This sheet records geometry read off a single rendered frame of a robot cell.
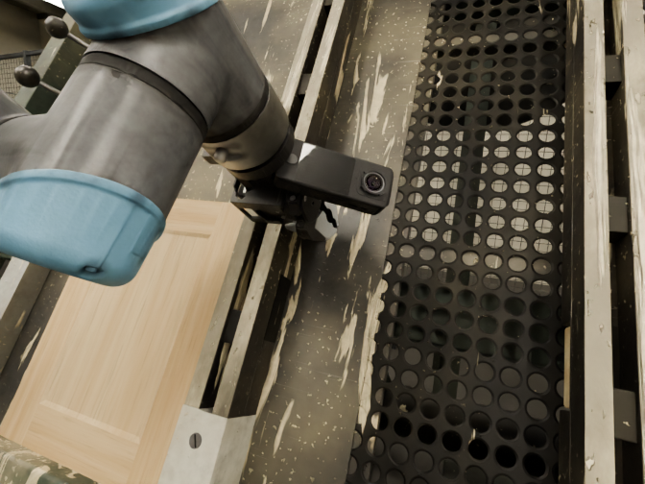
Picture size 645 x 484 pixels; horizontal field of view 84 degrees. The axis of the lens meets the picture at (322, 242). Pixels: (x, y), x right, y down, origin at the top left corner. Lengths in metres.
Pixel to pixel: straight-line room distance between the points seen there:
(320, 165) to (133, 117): 0.18
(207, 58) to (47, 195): 0.11
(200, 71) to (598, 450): 0.40
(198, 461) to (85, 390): 0.25
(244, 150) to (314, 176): 0.08
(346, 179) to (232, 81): 0.14
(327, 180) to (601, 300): 0.27
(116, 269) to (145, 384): 0.39
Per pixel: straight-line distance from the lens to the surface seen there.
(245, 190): 0.40
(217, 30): 0.25
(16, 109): 0.33
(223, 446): 0.45
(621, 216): 0.46
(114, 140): 0.21
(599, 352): 0.41
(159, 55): 0.23
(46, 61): 1.14
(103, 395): 0.63
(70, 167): 0.21
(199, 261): 0.57
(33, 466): 0.66
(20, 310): 0.81
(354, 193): 0.34
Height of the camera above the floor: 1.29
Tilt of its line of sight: 11 degrees down
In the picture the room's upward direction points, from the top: 3 degrees clockwise
